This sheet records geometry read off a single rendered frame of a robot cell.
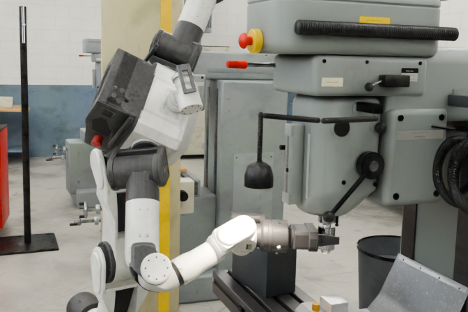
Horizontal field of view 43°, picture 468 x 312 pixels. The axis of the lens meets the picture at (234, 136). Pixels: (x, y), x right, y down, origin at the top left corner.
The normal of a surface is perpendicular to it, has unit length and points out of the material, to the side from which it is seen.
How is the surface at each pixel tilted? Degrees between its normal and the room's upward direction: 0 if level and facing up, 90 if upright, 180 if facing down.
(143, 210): 60
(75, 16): 90
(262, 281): 90
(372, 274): 94
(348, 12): 90
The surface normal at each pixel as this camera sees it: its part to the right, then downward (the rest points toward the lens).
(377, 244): 0.26, 0.07
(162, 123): 0.49, -0.42
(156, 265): 0.21, -0.38
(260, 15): -0.93, 0.03
